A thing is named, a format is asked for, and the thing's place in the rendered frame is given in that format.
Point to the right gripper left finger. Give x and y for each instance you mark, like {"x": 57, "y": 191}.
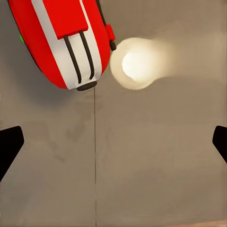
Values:
{"x": 11, "y": 141}

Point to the coffee table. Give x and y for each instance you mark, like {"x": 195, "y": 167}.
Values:
{"x": 135, "y": 150}

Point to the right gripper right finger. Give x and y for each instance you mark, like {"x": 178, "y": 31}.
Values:
{"x": 220, "y": 141}

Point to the radio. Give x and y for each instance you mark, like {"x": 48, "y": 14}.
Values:
{"x": 68, "y": 40}

